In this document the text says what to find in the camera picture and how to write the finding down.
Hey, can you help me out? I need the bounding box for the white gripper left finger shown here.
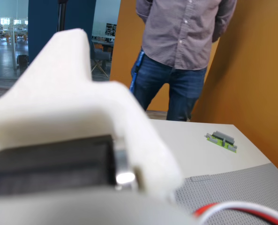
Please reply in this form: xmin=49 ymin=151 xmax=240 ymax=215
xmin=0 ymin=184 xmax=202 ymax=225

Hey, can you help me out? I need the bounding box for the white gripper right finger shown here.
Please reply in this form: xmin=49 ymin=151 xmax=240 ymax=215
xmin=0 ymin=28 xmax=183 ymax=197

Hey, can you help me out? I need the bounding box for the dark office chair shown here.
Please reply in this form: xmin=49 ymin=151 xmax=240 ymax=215
xmin=91 ymin=40 xmax=113 ymax=77

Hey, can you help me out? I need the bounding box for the black tripod pole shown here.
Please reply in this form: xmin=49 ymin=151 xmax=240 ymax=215
xmin=56 ymin=0 xmax=68 ymax=32

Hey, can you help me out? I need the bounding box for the person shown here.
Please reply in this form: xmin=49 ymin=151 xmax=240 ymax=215
xmin=128 ymin=0 xmax=238 ymax=122

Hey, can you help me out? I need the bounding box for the small flat grey brick plate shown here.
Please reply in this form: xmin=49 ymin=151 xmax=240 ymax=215
xmin=189 ymin=175 xmax=212 ymax=183

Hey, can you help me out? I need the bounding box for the green and grey brick model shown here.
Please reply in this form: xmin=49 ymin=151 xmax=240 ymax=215
xmin=203 ymin=130 xmax=239 ymax=154

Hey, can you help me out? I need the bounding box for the grey studded baseplate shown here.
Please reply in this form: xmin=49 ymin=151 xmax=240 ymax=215
xmin=173 ymin=162 xmax=278 ymax=225

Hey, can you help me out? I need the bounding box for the blue lanyard strap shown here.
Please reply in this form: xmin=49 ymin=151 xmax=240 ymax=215
xmin=128 ymin=49 xmax=146 ymax=91

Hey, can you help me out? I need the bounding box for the red and white servo cable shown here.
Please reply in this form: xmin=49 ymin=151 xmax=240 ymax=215
xmin=193 ymin=201 xmax=278 ymax=225

